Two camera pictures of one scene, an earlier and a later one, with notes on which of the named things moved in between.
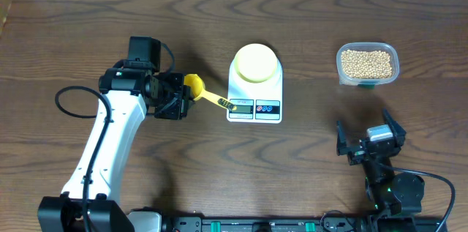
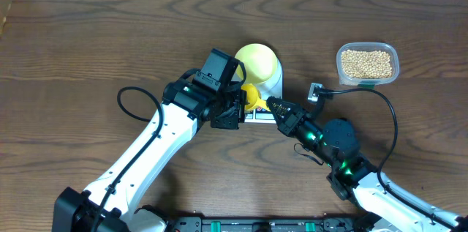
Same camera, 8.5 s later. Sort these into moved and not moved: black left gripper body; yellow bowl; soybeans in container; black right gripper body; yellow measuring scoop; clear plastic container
Moved: black right gripper body; yellow measuring scoop; black left gripper body
Not moved: soybeans in container; clear plastic container; yellow bowl
